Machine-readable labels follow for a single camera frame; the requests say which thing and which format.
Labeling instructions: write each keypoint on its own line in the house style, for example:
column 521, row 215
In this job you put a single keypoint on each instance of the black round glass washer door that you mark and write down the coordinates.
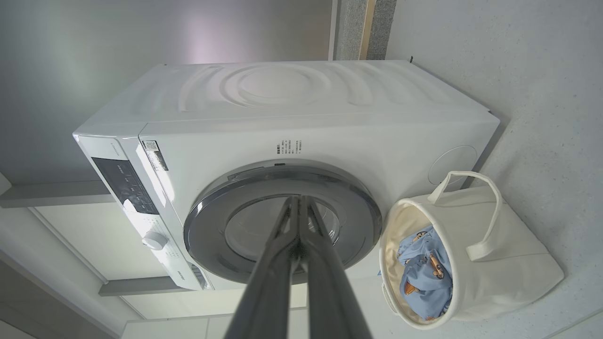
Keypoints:
column 212, row 235

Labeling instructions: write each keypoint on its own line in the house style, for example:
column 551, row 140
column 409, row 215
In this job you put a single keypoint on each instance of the yellow floor strip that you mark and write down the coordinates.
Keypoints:
column 366, row 28

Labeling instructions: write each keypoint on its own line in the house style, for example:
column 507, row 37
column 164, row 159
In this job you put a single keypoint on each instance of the white front-load washing machine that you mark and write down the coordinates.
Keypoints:
column 330, row 122

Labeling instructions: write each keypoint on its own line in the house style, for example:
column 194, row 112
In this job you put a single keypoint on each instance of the blue cartoon print garment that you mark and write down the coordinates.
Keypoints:
column 424, row 282

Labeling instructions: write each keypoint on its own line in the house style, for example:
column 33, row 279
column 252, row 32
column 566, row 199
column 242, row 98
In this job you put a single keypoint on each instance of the small black text label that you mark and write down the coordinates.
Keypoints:
column 289, row 147

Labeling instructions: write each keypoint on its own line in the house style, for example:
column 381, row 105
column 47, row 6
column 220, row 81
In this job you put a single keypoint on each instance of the cream fabric laundry basket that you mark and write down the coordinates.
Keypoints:
column 509, row 263

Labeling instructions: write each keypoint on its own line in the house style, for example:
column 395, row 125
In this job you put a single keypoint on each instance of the round drain filter cover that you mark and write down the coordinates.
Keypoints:
column 452, row 165

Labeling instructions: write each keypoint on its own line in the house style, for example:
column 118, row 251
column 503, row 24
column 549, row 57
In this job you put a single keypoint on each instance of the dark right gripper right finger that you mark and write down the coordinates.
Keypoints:
column 330, row 292

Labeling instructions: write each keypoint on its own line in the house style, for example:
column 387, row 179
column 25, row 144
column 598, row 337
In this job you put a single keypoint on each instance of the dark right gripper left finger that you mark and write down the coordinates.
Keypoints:
column 268, row 292

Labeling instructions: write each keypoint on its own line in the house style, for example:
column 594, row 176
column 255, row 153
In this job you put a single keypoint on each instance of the black washer control display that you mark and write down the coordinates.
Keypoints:
column 125, row 186

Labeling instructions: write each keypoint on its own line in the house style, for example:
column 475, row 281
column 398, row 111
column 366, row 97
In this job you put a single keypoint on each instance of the barcode sticker strip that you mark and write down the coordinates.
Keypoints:
column 155, row 155

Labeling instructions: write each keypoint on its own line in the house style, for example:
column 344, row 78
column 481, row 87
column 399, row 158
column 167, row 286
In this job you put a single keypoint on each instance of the white washer control knob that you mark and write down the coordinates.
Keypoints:
column 154, row 240

